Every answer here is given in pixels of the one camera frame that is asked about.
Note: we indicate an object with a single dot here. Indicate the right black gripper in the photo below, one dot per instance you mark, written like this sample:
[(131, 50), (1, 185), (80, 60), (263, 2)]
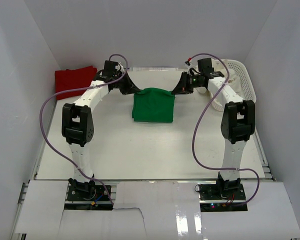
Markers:
[(182, 87)]

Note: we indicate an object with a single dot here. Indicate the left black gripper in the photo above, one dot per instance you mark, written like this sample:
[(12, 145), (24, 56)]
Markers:
[(130, 88)]

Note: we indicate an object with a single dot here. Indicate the green t shirt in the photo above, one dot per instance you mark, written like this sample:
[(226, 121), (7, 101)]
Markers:
[(153, 105)]

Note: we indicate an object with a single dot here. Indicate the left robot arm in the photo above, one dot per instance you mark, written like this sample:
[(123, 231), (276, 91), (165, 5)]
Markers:
[(77, 125)]

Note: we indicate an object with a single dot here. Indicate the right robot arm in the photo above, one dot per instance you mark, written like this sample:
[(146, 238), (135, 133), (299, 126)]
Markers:
[(237, 124)]

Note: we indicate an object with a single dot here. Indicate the paper label strip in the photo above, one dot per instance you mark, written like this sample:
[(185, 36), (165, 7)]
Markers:
[(154, 69)]

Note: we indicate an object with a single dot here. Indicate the folded red t shirt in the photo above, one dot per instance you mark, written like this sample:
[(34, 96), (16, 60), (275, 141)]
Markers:
[(74, 79)]

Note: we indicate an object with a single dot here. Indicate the cream white t shirt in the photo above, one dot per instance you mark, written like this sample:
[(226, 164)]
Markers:
[(234, 80)]

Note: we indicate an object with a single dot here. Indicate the white perforated plastic basket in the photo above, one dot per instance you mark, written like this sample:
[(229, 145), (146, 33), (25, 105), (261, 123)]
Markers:
[(247, 90)]

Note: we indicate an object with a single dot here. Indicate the white paper front cover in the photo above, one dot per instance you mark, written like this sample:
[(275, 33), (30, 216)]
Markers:
[(155, 211)]

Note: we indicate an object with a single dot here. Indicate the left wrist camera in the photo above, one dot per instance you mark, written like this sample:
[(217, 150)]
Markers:
[(119, 68)]

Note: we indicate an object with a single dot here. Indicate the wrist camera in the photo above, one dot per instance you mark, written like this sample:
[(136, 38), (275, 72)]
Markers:
[(119, 68), (190, 67)]

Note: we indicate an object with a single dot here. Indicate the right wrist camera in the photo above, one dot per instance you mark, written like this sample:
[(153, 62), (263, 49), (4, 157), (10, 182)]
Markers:
[(190, 67)]

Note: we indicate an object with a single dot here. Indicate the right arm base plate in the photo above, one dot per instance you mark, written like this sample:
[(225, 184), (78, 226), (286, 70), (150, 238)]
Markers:
[(212, 201)]

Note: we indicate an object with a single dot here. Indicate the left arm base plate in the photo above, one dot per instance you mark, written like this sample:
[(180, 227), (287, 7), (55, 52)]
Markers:
[(96, 200)]

